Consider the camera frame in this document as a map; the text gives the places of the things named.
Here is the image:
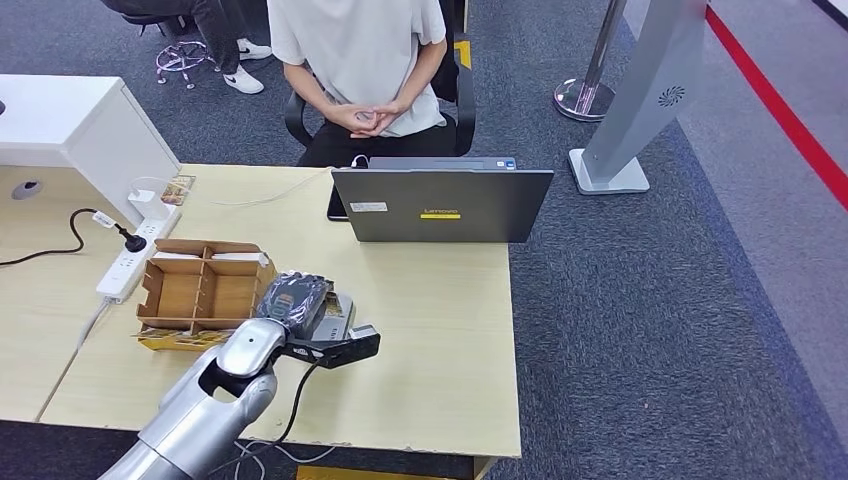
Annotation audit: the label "person's left hand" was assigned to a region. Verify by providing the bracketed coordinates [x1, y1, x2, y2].
[351, 100, 409, 139]

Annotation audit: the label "picture card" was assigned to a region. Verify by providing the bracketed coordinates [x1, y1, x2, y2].
[160, 174, 197, 207]

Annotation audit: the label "black plug cable with tag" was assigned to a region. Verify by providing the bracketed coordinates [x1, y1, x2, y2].
[0, 207, 148, 268]

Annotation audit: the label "grey card reader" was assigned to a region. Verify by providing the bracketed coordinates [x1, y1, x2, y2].
[309, 294, 357, 343]

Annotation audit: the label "person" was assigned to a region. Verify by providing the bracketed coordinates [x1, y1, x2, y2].
[266, 0, 458, 168]
[99, 0, 273, 95]

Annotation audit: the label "black smartphone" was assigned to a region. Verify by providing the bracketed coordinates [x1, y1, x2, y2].
[326, 185, 351, 223]

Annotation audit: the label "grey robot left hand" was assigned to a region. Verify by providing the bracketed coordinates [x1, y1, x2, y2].
[254, 271, 336, 339]

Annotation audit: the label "wooden card organizer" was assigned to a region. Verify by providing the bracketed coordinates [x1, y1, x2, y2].
[136, 238, 278, 333]

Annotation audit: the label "white hanging cables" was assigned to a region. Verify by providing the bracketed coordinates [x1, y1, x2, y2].
[228, 440, 337, 480]

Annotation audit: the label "black office chair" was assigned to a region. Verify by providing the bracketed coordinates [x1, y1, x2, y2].
[284, 0, 477, 158]

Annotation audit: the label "grey kiosk stand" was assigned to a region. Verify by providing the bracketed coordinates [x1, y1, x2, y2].
[568, 0, 710, 197]

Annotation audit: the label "white cards stack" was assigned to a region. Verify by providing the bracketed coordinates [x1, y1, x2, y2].
[153, 250, 272, 268]

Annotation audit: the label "yellow box base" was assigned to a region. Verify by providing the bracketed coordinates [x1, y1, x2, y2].
[137, 264, 283, 352]

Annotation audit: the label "yellow box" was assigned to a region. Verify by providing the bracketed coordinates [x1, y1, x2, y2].
[296, 464, 452, 480]

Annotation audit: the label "white power strip cable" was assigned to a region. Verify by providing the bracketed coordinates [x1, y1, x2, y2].
[74, 299, 114, 352]

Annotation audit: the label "chrome stool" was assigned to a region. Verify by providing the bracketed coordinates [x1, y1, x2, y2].
[122, 13, 220, 91]

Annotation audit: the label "white cabinet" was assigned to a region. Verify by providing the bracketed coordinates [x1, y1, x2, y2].
[0, 74, 182, 228]

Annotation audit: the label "thin white charger cable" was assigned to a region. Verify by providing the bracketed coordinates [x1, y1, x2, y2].
[132, 155, 369, 208]

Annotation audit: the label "white power strip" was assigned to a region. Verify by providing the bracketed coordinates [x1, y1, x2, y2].
[95, 203, 182, 305]

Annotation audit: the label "white charger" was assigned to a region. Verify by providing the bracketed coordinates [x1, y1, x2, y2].
[127, 188, 172, 221]

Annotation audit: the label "grey Lenovo laptop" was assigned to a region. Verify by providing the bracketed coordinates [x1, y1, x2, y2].
[331, 156, 555, 244]

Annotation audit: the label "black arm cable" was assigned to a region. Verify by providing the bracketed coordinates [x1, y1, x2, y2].
[218, 360, 324, 480]

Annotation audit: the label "person's right hand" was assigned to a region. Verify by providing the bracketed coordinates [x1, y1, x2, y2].
[324, 102, 379, 134]

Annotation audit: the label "chrome stanchion post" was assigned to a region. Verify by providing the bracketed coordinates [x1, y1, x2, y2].
[553, 0, 629, 124]

